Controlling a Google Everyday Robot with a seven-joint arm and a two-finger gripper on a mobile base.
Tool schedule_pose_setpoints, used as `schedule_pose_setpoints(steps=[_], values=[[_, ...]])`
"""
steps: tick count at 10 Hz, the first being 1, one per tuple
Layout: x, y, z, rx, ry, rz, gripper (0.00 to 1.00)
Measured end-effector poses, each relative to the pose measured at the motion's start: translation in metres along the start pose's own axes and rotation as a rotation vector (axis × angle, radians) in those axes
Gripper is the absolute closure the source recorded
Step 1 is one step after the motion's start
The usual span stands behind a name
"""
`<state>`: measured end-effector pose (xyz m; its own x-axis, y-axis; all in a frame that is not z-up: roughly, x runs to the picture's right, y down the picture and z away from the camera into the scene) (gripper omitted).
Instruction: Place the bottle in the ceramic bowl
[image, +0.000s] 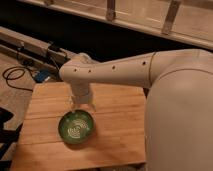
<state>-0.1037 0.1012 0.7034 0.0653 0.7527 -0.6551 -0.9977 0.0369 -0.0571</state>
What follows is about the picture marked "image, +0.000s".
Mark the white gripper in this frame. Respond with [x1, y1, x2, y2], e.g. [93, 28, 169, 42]
[69, 83, 96, 111]

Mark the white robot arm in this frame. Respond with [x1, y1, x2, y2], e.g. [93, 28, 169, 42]
[59, 49, 213, 171]

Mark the green ceramic bowl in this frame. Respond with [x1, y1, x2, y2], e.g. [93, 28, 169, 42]
[58, 110, 95, 144]

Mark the blue box on floor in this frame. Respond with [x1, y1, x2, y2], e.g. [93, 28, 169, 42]
[34, 69, 50, 83]

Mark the wooden board table top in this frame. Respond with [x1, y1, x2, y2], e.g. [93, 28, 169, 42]
[11, 82, 145, 171]

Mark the black power adapter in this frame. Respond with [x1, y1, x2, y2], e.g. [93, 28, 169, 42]
[46, 42, 65, 56]

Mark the black cable loop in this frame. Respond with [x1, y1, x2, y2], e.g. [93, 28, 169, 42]
[1, 65, 34, 93]

